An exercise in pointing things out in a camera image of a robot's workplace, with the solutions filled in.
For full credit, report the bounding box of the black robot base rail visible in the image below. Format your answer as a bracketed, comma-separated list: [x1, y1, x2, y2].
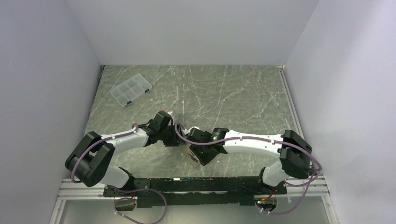
[103, 176, 287, 208]

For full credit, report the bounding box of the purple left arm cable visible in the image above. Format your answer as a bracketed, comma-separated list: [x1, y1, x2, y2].
[70, 123, 139, 184]

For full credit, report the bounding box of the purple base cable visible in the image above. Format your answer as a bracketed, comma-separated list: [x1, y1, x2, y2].
[255, 171, 323, 216]
[108, 185, 168, 224]

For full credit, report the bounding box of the white remote control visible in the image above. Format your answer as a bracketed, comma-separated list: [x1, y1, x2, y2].
[185, 148, 201, 168]

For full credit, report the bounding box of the aluminium frame rail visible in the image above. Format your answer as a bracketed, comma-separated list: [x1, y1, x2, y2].
[277, 65, 339, 224]

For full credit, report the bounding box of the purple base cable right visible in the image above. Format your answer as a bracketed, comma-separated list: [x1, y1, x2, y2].
[255, 171, 323, 216]

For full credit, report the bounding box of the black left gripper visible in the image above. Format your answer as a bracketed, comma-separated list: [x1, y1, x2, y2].
[159, 122, 186, 147]

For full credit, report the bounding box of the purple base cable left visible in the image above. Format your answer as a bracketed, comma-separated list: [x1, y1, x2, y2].
[108, 185, 168, 224]

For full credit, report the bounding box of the blue purple battery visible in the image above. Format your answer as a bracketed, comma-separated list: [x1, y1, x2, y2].
[188, 153, 197, 163]

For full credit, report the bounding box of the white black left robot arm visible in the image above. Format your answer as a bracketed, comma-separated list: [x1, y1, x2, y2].
[65, 111, 188, 196]

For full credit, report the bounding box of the clear plastic organizer box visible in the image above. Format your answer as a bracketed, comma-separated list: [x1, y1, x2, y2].
[110, 73, 152, 107]

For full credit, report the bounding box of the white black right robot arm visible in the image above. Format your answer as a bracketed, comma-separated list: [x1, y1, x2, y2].
[186, 128, 312, 194]

